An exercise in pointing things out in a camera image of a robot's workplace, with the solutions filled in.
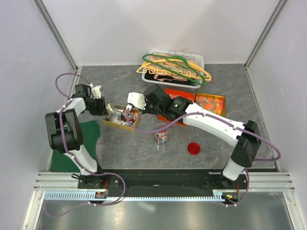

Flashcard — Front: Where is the gold tin of candies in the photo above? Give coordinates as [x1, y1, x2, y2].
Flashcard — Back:
[101, 103, 140, 131]

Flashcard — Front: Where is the orange tray of lollipops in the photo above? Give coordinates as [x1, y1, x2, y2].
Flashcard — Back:
[157, 89, 195, 126]

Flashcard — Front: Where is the gold tin of gummies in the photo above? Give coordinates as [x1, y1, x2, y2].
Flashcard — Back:
[195, 93, 226, 117]

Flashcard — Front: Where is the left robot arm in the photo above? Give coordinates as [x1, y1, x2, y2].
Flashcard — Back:
[45, 84, 108, 189]

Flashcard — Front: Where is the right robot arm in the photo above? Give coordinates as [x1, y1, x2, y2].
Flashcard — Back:
[137, 85, 261, 189]

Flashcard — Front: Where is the green cloth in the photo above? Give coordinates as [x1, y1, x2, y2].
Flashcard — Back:
[50, 120, 100, 173]

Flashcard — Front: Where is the black garment in basket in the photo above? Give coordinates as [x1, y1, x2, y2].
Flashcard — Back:
[144, 73, 197, 86]

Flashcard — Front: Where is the orange clothes hanger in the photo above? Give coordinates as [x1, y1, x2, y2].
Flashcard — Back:
[136, 59, 211, 81]

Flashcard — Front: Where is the white plastic basket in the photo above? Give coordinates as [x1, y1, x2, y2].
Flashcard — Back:
[136, 49, 212, 92]

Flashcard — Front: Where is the clear glass jar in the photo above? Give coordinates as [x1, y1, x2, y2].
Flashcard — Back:
[154, 123, 169, 150]

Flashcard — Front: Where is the floral pink cloth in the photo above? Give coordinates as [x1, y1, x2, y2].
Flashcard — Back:
[148, 55, 200, 82]

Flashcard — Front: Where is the yellow clothes hanger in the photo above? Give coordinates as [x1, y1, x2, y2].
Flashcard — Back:
[141, 57, 212, 81]

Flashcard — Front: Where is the green clothes hanger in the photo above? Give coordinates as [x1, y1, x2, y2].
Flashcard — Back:
[142, 54, 207, 86]

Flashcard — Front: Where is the red jar lid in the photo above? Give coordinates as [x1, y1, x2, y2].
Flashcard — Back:
[187, 142, 201, 155]

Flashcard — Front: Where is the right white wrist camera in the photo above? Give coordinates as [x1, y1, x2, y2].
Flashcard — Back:
[126, 92, 146, 110]

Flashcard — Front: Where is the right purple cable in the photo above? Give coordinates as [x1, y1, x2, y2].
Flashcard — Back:
[126, 109, 282, 208]

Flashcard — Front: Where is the purple cable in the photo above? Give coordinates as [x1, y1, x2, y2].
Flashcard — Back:
[43, 72, 127, 218]
[126, 109, 282, 208]

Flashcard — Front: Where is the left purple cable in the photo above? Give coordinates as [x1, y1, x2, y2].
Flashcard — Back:
[43, 72, 127, 218]

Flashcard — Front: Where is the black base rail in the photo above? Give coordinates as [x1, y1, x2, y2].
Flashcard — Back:
[71, 169, 248, 191]

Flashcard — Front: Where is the grey cable duct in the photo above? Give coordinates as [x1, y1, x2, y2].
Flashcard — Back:
[45, 190, 226, 202]

